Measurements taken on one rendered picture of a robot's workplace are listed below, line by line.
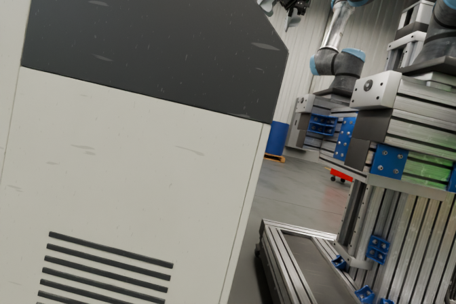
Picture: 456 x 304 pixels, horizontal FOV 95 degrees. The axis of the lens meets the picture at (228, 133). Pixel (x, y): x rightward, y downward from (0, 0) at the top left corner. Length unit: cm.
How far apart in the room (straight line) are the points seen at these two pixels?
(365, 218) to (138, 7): 102
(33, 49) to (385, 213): 120
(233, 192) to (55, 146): 42
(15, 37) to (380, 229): 127
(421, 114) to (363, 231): 51
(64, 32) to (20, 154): 30
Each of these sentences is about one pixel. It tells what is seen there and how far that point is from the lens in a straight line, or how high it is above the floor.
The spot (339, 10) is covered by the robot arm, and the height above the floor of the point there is 151.
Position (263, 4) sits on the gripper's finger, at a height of 121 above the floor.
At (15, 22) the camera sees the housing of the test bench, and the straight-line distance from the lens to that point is 71.
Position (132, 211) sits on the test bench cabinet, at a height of 53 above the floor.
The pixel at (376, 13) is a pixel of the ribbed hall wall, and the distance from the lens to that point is 970.
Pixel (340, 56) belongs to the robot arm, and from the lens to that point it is 127.
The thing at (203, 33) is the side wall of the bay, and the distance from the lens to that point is 50.
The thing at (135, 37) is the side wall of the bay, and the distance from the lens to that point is 54.
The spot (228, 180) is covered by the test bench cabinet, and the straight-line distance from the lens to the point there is 47.
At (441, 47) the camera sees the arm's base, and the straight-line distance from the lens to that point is 82.
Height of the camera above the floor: 78
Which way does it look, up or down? 4 degrees down
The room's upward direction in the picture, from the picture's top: 13 degrees clockwise
